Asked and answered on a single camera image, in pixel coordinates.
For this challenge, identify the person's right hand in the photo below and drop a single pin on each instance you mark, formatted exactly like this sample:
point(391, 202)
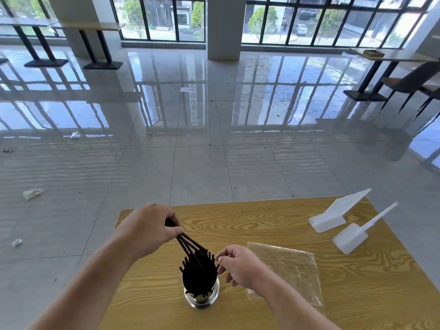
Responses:
point(245, 269)

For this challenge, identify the person's left hand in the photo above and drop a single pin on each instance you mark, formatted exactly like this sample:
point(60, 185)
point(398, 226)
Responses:
point(147, 230)

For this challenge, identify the clear plastic bag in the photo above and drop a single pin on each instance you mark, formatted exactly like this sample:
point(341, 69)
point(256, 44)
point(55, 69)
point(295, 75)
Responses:
point(292, 268)

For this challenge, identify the bunch of black straws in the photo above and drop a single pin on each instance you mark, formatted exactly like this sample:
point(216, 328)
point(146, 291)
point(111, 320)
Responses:
point(199, 274)

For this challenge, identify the steel cylindrical holder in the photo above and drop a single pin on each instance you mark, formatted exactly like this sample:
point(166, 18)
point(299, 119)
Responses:
point(201, 301)

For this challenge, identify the person's left forearm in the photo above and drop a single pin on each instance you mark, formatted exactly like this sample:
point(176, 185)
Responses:
point(79, 299)

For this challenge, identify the person's right forearm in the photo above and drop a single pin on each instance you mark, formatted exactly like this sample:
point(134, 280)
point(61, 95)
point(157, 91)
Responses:
point(292, 309)

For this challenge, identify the wide white plastic stand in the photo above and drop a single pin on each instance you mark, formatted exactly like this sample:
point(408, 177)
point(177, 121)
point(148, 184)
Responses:
point(333, 213)

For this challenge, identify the narrow white plastic stand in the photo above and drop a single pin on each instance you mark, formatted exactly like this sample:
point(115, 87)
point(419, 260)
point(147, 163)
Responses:
point(350, 238)

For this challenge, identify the crumpled clear wrapper litter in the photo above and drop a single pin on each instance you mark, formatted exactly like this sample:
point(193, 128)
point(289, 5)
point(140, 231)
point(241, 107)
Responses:
point(75, 135)

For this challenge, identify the large crumpled white litter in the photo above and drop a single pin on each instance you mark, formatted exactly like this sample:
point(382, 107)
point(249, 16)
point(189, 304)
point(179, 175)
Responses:
point(32, 194)

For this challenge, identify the small crumpled white litter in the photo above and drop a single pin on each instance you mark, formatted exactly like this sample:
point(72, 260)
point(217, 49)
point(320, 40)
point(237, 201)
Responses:
point(16, 242)

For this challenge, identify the white paper sheet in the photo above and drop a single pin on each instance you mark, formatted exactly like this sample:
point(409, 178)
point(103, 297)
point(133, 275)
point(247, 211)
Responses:
point(187, 89)

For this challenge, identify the small dark litter scrap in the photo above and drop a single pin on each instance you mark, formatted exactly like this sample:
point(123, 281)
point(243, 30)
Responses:
point(7, 150)

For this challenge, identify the black framed window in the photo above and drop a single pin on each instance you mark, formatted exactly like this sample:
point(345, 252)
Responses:
point(20, 6)
point(158, 20)
point(326, 24)

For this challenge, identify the long table with black legs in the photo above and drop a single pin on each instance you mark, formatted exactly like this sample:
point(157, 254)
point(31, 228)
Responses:
point(92, 26)
point(20, 22)

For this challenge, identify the small wooden tray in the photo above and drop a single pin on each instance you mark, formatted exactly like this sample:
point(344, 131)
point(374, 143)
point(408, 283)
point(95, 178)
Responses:
point(373, 53)

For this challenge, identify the dark dining chair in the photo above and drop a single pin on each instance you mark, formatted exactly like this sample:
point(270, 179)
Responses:
point(412, 80)
point(433, 90)

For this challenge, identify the wooden table with black pedestal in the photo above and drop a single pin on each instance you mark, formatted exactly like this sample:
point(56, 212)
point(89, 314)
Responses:
point(405, 57)

